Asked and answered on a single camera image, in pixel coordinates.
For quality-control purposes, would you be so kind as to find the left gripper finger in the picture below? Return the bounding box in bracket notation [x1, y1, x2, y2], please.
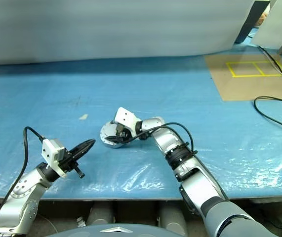
[72, 140, 97, 162]
[69, 138, 97, 156]

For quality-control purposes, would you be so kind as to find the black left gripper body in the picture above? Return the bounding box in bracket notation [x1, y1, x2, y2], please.
[56, 147, 86, 179]

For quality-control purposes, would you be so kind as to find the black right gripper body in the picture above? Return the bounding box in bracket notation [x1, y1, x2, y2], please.
[115, 123, 135, 144]

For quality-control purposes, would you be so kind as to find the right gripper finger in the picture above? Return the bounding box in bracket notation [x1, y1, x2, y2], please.
[103, 135, 124, 144]

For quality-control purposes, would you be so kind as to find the silver hinged motor lid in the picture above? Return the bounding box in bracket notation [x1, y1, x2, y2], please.
[100, 120, 122, 147]

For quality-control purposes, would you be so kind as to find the blue plastic table cover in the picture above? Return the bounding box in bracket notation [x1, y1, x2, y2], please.
[0, 45, 282, 201]

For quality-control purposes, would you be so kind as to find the grey rounded cylinder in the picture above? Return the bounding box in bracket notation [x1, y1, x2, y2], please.
[86, 201, 115, 226]
[158, 201, 188, 231]

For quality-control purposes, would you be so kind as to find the grey robot torso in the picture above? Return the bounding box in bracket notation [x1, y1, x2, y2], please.
[43, 223, 207, 237]

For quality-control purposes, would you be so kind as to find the white backdrop sheet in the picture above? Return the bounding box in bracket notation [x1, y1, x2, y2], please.
[0, 0, 271, 67]

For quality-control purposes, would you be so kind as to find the brown cardboard sheet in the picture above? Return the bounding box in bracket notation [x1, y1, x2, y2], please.
[204, 53, 282, 102]

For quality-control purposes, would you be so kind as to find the yellow tape rectangle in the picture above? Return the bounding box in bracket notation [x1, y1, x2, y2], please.
[225, 60, 282, 78]

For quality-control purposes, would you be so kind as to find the white upright panel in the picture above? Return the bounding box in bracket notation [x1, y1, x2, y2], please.
[252, 0, 282, 50]

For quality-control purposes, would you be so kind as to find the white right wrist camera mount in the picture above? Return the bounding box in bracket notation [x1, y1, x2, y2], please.
[113, 107, 142, 135]

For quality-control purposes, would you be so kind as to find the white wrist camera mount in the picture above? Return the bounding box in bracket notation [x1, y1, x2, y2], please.
[41, 138, 67, 178]
[113, 107, 142, 135]

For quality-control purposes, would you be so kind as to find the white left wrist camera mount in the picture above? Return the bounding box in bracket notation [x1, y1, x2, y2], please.
[41, 138, 67, 178]

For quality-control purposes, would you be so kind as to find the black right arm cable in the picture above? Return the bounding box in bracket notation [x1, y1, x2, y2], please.
[139, 122, 197, 158]

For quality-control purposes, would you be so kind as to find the black looped cable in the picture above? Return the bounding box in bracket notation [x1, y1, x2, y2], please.
[253, 95, 282, 132]

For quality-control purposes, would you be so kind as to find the black and white cable pair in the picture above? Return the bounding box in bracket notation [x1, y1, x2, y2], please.
[257, 45, 282, 90]

